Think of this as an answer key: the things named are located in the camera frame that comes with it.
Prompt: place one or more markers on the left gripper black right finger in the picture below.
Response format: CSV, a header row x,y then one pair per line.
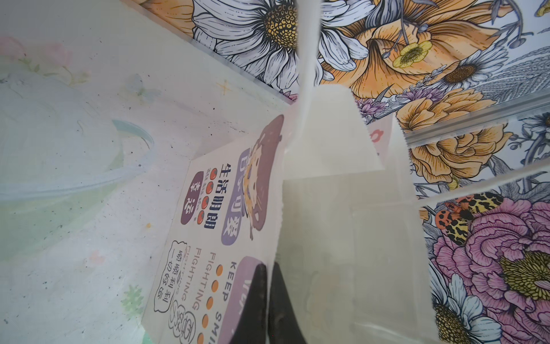
x,y
283,327

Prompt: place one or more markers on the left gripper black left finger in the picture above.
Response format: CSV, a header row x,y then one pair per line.
x,y
251,328

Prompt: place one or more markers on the white printed paper bag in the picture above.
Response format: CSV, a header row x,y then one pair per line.
x,y
377,242

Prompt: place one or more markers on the right aluminium corner post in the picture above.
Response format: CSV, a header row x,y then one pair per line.
x,y
519,108

